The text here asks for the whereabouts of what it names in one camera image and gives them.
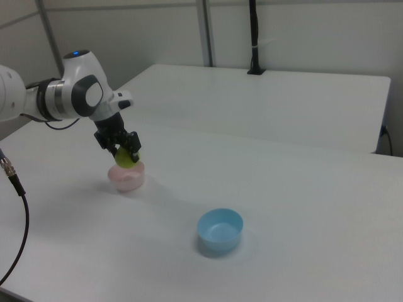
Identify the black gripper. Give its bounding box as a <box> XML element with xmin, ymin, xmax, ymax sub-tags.
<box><xmin>93</xmin><ymin>112</ymin><xmax>142</xmax><ymax>162</ymax></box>

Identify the green pear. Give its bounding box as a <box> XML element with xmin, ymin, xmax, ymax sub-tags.
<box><xmin>113</xmin><ymin>149</ymin><xmax>141</xmax><ymax>169</ymax></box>

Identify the pink plastic bowl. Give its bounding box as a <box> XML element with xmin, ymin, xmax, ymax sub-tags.
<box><xmin>107</xmin><ymin>159</ymin><xmax>147</xmax><ymax>193</ymax></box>

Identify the blue plastic bowl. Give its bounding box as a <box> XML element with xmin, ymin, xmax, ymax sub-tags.
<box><xmin>196</xmin><ymin>207</ymin><xmax>245</xmax><ymax>252</ymax></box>

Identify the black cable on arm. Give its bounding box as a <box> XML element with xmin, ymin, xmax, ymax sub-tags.
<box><xmin>19</xmin><ymin>80</ymin><xmax>81</xmax><ymax>130</ymax></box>

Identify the black cable with metal connector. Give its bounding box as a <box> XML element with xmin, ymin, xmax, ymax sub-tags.
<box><xmin>0</xmin><ymin>147</ymin><xmax>31</xmax><ymax>286</ymax></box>

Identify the grey partition frame post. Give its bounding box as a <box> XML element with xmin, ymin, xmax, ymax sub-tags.
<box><xmin>195</xmin><ymin>0</ymin><xmax>217</xmax><ymax>67</ymax></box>
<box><xmin>37</xmin><ymin>0</ymin><xmax>65</xmax><ymax>80</ymax></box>

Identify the black camera pole with base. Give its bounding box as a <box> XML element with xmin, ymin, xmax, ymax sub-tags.
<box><xmin>246</xmin><ymin>0</ymin><xmax>266</xmax><ymax>77</ymax></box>

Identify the white cable tie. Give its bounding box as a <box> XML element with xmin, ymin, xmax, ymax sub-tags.
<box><xmin>251</xmin><ymin>38</ymin><xmax>277</xmax><ymax>50</ymax></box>

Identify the black cable at table edge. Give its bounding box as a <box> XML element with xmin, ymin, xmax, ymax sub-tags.
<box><xmin>381</xmin><ymin>125</ymin><xmax>394</xmax><ymax>155</ymax></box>

